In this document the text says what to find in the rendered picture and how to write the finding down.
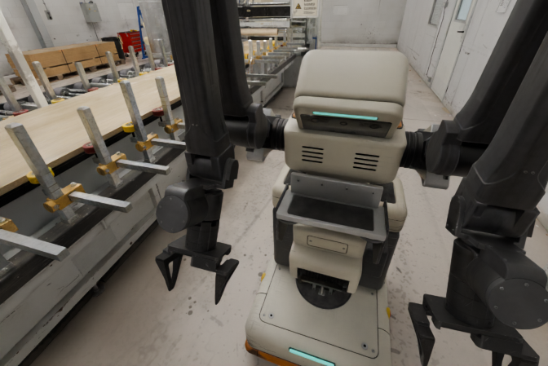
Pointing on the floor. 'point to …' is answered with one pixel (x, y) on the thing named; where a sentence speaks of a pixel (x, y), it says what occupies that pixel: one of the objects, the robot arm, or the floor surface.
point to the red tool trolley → (130, 41)
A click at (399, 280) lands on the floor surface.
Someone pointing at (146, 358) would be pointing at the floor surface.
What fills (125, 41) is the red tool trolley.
